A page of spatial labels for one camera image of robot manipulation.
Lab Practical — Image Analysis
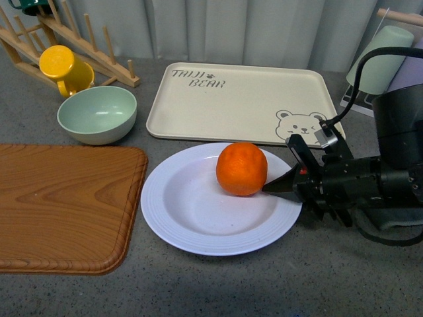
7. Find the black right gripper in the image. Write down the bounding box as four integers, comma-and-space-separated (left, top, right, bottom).
262, 127, 385, 227

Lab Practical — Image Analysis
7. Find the orange fruit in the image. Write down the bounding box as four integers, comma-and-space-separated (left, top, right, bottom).
215, 142, 268, 196

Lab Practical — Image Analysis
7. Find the white round plate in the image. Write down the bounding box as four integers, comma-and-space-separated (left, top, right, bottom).
141, 143, 302, 256

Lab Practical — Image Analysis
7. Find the grey folded cloth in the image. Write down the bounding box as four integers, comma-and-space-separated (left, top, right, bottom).
353, 208, 422, 230

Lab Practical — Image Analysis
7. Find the beige bear serving tray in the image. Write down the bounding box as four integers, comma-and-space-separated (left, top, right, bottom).
146, 62, 336, 148

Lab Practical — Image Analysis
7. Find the green plastic cup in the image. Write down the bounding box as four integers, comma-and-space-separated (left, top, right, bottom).
346, 26, 414, 95

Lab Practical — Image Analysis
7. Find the grey curtain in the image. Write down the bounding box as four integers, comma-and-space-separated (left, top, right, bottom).
68, 1, 422, 72

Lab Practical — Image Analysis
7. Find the purple plastic cup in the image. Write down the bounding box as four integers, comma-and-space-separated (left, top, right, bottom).
386, 57, 422, 92

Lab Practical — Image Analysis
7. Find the light green bowl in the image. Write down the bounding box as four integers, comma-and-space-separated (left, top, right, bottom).
57, 86, 137, 145

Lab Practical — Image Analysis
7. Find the wooden cutting board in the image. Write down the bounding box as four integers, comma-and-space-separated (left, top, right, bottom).
1, 144, 148, 275

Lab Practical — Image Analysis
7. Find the yellow mug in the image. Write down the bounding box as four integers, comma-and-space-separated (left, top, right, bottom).
39, 45, 95, 98

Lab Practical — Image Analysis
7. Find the wooden peg drying rack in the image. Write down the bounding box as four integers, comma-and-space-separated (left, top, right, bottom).
1, 1, 141, 87

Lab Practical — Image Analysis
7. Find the dark green mug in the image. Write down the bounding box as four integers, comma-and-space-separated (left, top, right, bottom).
7, 0, 52, 16

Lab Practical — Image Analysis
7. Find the black cable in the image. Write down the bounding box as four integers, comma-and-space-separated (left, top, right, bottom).
319, 46, 423, 130

